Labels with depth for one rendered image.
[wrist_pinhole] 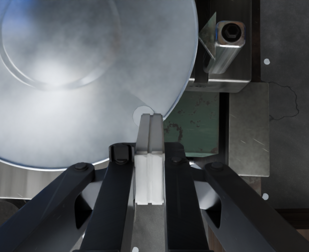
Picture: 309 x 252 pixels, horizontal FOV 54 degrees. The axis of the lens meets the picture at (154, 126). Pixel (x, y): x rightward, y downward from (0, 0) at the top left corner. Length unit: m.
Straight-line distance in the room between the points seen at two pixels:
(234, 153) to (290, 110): 0.76
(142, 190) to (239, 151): 0.31
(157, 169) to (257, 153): 0.32
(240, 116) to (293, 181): 0.74
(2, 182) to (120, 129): 0.13
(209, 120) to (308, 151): 0.79
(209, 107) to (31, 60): 0.25
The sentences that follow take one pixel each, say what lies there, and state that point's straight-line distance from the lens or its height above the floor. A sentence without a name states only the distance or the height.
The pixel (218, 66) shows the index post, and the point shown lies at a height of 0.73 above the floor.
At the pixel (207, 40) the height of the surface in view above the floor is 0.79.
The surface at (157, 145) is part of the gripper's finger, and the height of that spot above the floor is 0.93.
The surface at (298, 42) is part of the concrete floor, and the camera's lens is 1.29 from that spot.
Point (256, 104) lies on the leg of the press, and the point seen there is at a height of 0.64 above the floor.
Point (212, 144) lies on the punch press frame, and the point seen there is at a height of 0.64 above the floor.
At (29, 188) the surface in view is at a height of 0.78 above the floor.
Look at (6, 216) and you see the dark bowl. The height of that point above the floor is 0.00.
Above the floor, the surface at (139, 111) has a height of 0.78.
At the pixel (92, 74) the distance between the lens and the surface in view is 0.32.
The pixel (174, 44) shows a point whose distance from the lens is 0.33.
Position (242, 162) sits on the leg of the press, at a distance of 0.46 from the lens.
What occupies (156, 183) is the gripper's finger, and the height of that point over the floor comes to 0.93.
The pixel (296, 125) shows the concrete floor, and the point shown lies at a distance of 1.20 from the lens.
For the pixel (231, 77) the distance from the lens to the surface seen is 0.41.
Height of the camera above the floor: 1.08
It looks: 82 degrees down
